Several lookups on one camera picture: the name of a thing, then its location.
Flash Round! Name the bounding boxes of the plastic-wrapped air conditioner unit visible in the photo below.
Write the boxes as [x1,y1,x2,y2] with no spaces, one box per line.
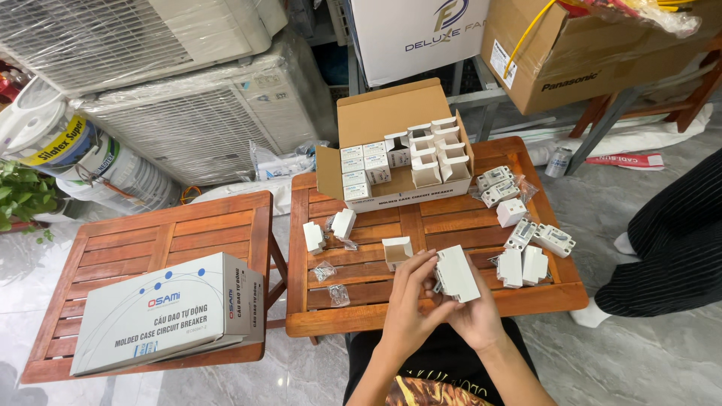
[70,31,340,188]
[0,0,289,98]

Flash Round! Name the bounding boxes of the white circuit breaker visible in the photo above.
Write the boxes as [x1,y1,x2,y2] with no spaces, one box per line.
[302,221,327,256]
[496,197,528,229]
[521,245,549,286]
[496,248,524,289]
[531,223,577,259]
[331,208,358,241]
[503,218,539,251]
[481,180,521,209]
[476,165,516,193]
[433,245,482,304]

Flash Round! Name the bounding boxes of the white paint bucket green label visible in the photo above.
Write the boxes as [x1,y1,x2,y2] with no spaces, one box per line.
[55,132,182,216]

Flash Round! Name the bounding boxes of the white paint bucket yellow label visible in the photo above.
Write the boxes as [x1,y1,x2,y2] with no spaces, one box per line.
[0,76,99,171]

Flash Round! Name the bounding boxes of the wooden stool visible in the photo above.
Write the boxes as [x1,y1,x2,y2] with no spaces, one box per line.
[569,34,722,140]

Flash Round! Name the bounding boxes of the open white printed carton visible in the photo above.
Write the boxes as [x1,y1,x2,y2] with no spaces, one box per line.
[315,78,475,214]

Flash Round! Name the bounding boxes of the small open white box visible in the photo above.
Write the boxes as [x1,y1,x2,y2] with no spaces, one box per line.
[382,236,414,273]

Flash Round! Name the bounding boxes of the person's black printed shirt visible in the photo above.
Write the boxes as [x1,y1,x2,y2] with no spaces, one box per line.
[342,317,539,406]

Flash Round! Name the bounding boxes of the red and white packet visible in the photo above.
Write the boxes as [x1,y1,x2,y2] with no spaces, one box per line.
[585,152,666,171]

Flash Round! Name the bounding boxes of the green potted plant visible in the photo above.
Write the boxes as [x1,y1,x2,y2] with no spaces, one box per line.
[0,160,61,244]

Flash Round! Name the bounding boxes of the plastic-wrapped colourful goods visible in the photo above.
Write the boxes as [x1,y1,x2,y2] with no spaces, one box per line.
[557,0,705,39]

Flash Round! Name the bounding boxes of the closed white printed carton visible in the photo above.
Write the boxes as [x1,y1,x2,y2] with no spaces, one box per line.
[69,251,265,377]

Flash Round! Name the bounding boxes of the large white fan box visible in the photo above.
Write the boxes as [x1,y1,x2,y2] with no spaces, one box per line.
[343,0,492,89]

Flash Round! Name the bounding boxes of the yellow cable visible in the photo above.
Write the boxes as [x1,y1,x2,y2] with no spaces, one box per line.
[501,0,560,81]

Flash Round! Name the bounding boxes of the person's left hand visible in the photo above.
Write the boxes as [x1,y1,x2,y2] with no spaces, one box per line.
[375,249,461,362]

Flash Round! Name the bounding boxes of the slatted wooden folding table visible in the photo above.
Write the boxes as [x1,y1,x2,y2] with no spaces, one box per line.
[21,191,289,385]
[285,136,590,338]

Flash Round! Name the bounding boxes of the group of open small boxes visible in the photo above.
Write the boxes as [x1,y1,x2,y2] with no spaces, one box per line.
[384,116,472,189]

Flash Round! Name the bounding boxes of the clear plastic bag of goods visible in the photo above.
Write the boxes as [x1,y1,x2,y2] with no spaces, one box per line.
[248,139,331,182]

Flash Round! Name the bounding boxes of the person's right hand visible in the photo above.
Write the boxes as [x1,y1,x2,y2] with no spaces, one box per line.
[443,263,508,355]

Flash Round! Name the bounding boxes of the long white sack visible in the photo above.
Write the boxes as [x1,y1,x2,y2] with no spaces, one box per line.
[490,103,715,168]

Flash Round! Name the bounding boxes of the group of closed small boxes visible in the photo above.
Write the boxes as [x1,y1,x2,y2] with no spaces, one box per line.
[340,140,393,203]

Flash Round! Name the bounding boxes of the brown cardboard carton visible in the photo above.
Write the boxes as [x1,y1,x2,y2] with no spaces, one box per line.
[481,0,722,117]

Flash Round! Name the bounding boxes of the silver drink can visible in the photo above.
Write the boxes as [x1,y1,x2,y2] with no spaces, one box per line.
[544,147,574,179]

